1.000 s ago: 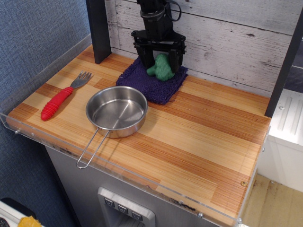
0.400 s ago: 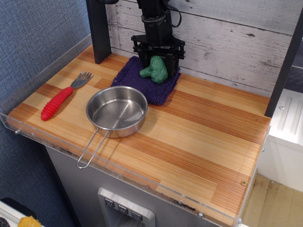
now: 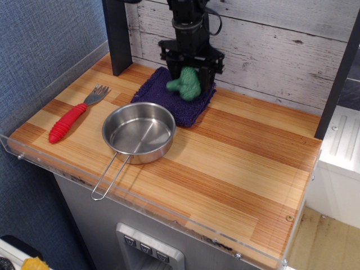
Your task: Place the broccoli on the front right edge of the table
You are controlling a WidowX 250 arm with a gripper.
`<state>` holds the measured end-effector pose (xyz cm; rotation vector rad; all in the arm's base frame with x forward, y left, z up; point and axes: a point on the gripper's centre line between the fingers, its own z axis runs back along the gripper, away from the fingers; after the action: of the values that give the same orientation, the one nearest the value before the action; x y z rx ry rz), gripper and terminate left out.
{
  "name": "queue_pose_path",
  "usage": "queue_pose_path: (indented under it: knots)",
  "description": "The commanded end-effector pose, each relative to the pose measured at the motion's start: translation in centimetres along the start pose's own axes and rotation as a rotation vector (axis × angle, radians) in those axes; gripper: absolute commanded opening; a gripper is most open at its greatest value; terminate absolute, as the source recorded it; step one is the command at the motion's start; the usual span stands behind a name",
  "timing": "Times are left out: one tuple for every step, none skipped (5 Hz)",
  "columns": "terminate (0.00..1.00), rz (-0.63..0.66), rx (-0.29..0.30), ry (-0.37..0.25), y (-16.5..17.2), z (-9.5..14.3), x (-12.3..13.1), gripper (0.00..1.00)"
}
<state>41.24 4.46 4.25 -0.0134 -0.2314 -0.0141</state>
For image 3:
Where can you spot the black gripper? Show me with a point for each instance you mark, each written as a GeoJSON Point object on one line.
{"type": "Point", "coordinates": [192, 48]}

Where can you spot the green toy broccoli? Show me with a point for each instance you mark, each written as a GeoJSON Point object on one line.
{"type": "Point", "coordinates": [187, 85]}

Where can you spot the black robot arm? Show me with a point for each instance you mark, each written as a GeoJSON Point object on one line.
{"type": "Point", "coordinates": [187, 12]}

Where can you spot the yellow object at corner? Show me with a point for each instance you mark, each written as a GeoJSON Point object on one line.
{"type": "Point", "coordinates": [34, 264]}

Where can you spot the purple folded towel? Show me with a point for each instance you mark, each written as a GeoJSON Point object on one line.
{"type": "Point", "coordinates": [185, 113]}

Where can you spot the small steel saucepan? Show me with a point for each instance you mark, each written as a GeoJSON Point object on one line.
{"type": "Point", "coordinates": [139, 133]}

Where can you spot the grey cabinet with dispenser panel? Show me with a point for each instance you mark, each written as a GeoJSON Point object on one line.
{"type": "Point", "coordinates": [118, 237]}

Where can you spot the white ribbed appliance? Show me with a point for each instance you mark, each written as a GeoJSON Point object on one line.
{"type": "Point", "coordinates": [334, 187]}

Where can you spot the dark left frame post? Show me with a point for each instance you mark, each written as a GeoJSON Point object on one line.
{"type": "Point", "coordinates": [118, 35]}

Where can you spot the dark frame post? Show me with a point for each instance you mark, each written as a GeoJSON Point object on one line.
{"type": "Point", "coordinates": [118, 35]}
{"type": "Point", "coordinates": [340, 79]}

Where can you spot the red handled fork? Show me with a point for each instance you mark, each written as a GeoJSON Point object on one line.
{"type": "Point", "coordinates": [63, 125]}

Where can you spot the dark right frame post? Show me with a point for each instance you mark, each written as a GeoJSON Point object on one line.
{"type": "Point", "coordinates": [340, 79]}

